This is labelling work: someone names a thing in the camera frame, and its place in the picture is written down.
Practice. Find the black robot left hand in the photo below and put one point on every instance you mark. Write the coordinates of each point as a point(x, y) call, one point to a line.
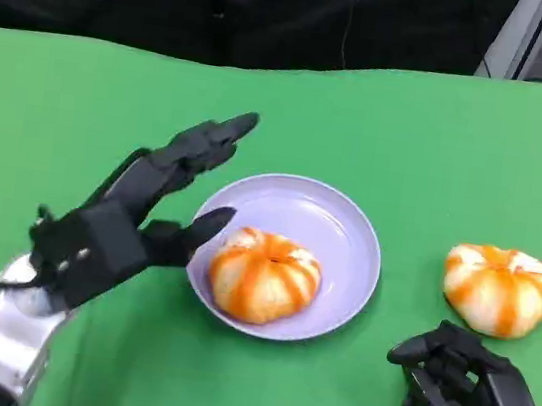
point(98, 244)

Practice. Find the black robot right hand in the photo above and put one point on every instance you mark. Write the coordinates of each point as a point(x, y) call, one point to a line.
point(501, 397)

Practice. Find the lilac plate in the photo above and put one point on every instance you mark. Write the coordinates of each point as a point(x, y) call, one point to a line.
point(337, 232)

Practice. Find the orange white toy bread roll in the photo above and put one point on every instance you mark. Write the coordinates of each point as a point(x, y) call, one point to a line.
point(265, 283)
point(497, 295)

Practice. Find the grey metal frame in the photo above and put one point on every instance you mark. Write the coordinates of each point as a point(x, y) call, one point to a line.
point(521, 38)

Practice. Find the green table cloth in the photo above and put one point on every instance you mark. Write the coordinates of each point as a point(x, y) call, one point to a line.
point(409, 157)

